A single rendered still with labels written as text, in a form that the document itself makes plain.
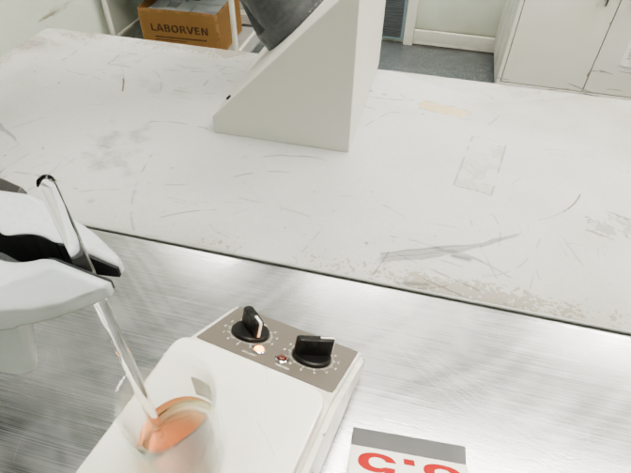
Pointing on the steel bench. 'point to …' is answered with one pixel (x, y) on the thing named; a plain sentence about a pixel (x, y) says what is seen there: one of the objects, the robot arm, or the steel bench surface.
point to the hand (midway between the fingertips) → (78, 262)
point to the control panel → (342, 358)
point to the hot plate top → (238, 419)
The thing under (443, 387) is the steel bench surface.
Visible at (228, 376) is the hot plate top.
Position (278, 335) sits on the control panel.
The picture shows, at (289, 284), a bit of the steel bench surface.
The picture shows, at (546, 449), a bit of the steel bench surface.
